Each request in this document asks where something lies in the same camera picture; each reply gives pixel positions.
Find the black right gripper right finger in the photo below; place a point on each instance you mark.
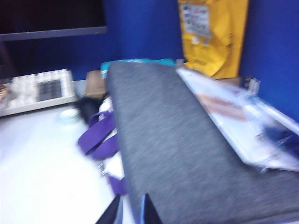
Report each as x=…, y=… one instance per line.
x=149, y=212

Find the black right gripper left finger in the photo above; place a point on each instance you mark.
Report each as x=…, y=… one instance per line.
x=111, y=214

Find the grey laptop sleeve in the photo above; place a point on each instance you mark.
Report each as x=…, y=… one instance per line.
x=168, y=140

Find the black cloth pouch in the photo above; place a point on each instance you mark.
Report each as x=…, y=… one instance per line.
x=87, y=108

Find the brown cardboard box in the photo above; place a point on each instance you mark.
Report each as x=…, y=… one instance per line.
x=94, y=82

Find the white computer keyboard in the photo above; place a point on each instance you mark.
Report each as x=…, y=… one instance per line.
x=35, y=93

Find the teal flat package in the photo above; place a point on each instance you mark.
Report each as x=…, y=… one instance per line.
x=140, y=61

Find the brown glossy object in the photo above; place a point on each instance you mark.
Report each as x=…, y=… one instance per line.
x=2, y=92

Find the yellow paper bag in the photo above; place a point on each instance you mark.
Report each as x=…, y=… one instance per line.
x=215, y=42

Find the black computer monitor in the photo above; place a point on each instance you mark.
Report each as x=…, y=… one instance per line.
x=46, y=16

